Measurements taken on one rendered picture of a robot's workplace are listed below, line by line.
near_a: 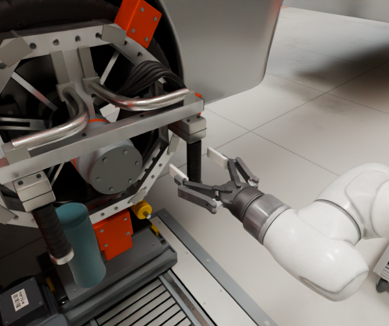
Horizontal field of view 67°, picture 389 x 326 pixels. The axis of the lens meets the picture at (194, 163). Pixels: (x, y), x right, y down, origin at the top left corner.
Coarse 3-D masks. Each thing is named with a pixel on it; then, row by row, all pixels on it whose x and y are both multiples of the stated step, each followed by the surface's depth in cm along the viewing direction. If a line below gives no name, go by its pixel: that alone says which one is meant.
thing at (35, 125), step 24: (120, 72) 102; (96, 96) 82; (144, 96) 95; (0, 120) 69; (24, 120) 73; (48, 120) 76; (144, 144) 99; (48, 168) 83; (72, 168) 105; (72, 192) 94; (96, 192) 95
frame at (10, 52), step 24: (72, 24) 64; (96, 24) 64; (0, 48) 54; (24, 48) 56; (48, 48) 59; (72, 48) 62; (120, 48) 68; (0, 72) 56; (168, 144) 93; (144, 168) 97; (0, 192) 71; (120, 192) 95; (144, 192) 96; (0, 216) 69; (24, 216) 74; (96, 216) 88
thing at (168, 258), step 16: (160, 240) 135; (48, 256) 131; (160, 256) 131; (176, 256) 131; (48, 272) 123; (144, 272) 122; (160, 272) 129; (112, 288) 119; (128, 288) 120; (64, 304) 111; (80, 304) 114; (96, 304) 112; (112, 304) 118; (80, 320) 111
